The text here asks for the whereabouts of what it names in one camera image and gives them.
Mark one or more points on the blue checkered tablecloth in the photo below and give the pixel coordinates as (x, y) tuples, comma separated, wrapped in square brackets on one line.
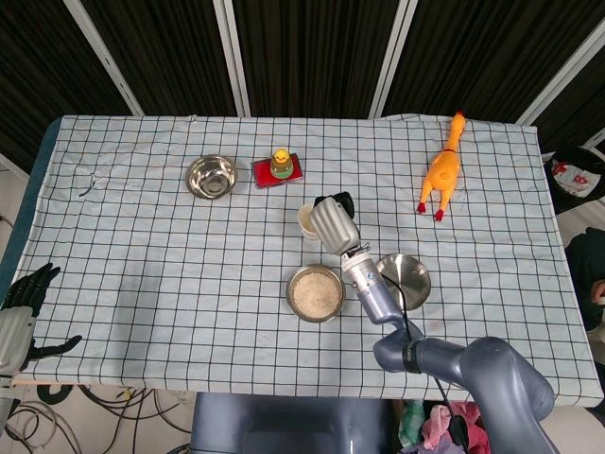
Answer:
[(165, 265)]

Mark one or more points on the white paper cup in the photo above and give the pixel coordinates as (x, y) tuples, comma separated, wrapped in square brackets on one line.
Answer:
[(305, 224)]

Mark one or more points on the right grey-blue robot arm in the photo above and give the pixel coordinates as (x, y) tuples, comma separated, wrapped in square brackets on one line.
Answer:
[(496, 378)]

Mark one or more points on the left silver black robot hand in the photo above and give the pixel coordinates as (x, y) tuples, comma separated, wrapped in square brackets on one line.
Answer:
[(14, 333)]

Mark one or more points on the metal bowl holding rice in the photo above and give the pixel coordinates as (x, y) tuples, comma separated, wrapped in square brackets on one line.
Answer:
[(289, 295)]

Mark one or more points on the pile of colourful clothes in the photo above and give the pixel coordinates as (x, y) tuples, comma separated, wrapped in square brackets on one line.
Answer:
[(435, 423)]

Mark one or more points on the red flat box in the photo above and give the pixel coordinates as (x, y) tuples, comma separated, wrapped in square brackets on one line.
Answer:
[(260, 177)]

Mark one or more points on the flat metal plate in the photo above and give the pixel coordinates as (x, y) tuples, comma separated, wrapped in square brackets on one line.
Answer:
[(416, 284)]

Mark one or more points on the empty metal bowl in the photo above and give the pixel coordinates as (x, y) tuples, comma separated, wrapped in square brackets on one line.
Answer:
[(211, 177)]

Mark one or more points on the orange rubber chicken toy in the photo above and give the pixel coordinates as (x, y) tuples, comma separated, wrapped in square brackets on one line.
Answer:
[(443, 172)]

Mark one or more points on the black bag with red print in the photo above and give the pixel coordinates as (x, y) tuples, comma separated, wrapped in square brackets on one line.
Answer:
[(574, 177)]

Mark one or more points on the grey-blue robot torso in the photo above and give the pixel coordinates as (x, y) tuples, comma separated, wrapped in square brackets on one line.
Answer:
[(283, 425)]

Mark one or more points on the yellow chick toy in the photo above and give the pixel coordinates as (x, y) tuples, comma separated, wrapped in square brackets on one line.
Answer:
[(281, 161)]

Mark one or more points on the white partition frame post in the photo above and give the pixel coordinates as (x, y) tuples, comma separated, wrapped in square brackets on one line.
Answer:
[(562, 80), (106, 61), (232, 61), (390, 66)]

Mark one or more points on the person in dark clothes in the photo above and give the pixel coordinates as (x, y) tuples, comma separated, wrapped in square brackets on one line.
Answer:
[(588, 265)]

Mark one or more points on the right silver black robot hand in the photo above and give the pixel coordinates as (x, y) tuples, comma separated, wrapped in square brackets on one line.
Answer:
[(335, 227)]

